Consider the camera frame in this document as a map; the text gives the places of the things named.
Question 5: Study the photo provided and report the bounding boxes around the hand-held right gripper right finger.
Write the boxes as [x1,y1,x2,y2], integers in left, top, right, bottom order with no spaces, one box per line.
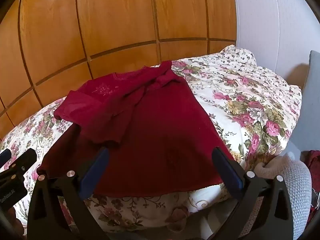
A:
[211,147,293,240]

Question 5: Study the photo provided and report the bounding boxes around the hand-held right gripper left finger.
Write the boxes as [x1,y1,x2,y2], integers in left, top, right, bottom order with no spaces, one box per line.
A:
[27,147,110,240]

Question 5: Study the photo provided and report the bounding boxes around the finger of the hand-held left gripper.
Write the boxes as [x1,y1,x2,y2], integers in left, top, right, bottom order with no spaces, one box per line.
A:
[0,149,12,168]
[5,148,38,178]

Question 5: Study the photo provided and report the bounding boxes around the dark red shirt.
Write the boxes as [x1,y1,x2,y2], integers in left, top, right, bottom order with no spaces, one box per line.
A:
[36,60,235,197]

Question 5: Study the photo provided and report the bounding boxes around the white knitted cloth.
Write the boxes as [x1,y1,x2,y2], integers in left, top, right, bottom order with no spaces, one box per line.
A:
[247,151,313,240]

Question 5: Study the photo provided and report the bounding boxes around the floral bedspread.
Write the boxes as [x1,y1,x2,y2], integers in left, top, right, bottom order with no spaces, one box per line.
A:
[0,44,303,233]

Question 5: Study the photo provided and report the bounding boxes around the dark red patterned cloth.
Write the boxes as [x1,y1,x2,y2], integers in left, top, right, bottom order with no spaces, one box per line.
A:
[306,150,320,220]

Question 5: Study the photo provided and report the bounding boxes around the grey padded panel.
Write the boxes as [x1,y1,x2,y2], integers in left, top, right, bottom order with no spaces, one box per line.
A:
[301,50,320,153]

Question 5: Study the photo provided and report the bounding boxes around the wooden wardrobe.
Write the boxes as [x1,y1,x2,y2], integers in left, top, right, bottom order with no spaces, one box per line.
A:
[0,0,238,140]

